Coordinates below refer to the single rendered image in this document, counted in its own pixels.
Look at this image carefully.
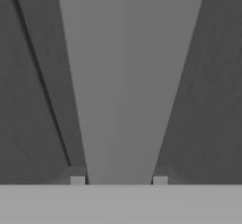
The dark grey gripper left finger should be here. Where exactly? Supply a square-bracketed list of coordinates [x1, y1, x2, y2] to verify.
[0, 0, 90, 185]

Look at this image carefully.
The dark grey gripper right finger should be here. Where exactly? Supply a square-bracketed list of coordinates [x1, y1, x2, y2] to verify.
[152, 0, 242, 185]

